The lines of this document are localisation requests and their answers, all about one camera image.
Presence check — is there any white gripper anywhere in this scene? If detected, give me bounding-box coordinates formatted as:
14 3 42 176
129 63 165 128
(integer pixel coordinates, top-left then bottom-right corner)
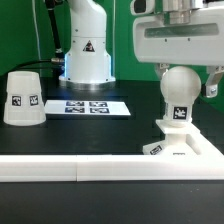
130 0 224 98

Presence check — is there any white light bulb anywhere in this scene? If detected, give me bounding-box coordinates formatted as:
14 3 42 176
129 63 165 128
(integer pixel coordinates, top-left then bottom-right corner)
160 66 201 127

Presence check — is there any white lamp base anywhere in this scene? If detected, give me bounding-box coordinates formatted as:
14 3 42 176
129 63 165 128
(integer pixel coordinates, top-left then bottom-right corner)
143 120 200 156

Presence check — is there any white lamp shade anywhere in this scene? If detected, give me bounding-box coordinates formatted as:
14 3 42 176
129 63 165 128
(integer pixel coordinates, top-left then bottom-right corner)
3 71 46 126

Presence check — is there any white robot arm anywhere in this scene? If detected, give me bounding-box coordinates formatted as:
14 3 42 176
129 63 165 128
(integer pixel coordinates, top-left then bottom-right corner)
60 0 224 98

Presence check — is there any white marker sheet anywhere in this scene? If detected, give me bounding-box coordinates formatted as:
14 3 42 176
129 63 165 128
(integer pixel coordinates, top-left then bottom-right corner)
45 100 130 116

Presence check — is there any white L-shaped wall fence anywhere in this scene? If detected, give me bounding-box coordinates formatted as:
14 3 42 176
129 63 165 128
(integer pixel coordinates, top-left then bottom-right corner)
0 133 224 182

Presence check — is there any black cable hose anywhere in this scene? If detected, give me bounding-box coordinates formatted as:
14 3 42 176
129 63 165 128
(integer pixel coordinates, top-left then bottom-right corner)
9 0 67 73

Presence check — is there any thin white cable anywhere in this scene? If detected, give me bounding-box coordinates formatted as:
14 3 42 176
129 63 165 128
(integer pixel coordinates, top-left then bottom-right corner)
31 0 42 61

